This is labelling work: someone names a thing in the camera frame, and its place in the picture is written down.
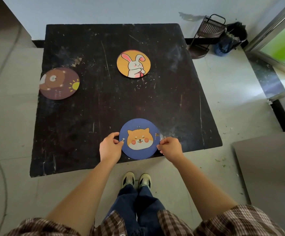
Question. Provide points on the brown bear coaster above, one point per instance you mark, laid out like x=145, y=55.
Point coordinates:
x=59, y=83

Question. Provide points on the person's left shoe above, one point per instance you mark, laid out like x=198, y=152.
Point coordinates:
x=128, y=180

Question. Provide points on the person's right hand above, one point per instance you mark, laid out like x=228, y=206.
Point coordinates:
x=172, y=149

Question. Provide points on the blue dog coaster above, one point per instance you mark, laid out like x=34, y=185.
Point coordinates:
x=140, y=137

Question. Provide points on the person's left forearm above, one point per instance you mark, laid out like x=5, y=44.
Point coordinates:
x=83, y=196

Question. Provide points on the orange rabbit coaster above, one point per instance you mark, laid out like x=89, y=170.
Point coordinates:
x=132, y=63

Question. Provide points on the person's right forearm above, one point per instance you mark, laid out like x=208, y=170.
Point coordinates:
x=203, y=189

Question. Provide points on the person's left hand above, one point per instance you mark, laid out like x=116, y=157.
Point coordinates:
x=110, y=149

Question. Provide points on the frosted glass door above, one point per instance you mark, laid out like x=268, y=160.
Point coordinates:
x=284, y=44

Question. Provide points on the brown plaid shirt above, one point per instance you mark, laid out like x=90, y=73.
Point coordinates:
x=230, y=223

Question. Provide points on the person's right shoe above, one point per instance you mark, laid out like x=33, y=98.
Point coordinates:
x=145, y=181

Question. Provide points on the person's shoe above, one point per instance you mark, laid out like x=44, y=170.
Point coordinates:
x=128, y=180
x=145, y=181

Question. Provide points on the white cabinet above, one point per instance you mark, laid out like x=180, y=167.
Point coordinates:
x=272, y=174

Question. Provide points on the blue jeans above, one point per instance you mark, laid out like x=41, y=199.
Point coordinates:
x=132, y=204

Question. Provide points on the black table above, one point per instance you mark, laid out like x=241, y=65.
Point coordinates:
x=83, y=120

